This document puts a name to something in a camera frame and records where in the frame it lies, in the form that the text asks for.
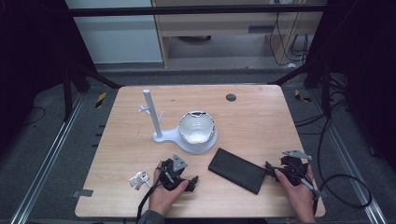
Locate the black metal stand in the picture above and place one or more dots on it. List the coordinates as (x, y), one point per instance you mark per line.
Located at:
(81, 77)
(325, 90)

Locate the grey tape strip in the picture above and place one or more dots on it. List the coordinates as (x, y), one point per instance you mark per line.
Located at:
(83, 193)

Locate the wooden cabinet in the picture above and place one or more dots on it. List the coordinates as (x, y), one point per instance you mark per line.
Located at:
(218, 21)

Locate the black horizontal frame bar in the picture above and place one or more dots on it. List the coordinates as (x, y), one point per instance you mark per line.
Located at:
(186, 10)

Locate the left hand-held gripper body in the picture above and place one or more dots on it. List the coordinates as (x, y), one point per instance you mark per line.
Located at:
(169, 177)

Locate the yellow black striped tape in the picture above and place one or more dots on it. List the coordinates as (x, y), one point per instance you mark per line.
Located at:
(301, 96)
(100, 100)

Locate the aluminium floor rail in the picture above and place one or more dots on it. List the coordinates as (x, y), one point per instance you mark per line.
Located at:
(43, 161)
(351, 168)

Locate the person's left hand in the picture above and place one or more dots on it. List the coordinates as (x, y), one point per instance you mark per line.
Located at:
(163, 197)

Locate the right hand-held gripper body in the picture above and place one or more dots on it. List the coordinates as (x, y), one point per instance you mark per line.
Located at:
(294, 169)

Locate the black wallet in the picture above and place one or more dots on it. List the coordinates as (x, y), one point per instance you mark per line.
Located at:
(238, 170)

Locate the silver bunch of keys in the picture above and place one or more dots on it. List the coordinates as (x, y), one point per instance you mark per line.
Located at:
(139, 180)

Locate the white cabinet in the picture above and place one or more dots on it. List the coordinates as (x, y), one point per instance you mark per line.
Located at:
(118, 37)

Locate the white key stand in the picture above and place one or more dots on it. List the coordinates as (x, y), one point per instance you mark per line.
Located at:
(174, 137)

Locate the black curtain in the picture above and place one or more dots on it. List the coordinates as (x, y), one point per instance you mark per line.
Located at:
(31, 62)
(364, 62)

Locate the round grey table grommet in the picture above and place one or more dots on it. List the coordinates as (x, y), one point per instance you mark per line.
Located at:
(231, 97)

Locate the person's right hand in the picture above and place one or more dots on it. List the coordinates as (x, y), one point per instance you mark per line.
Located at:
(297, 197)

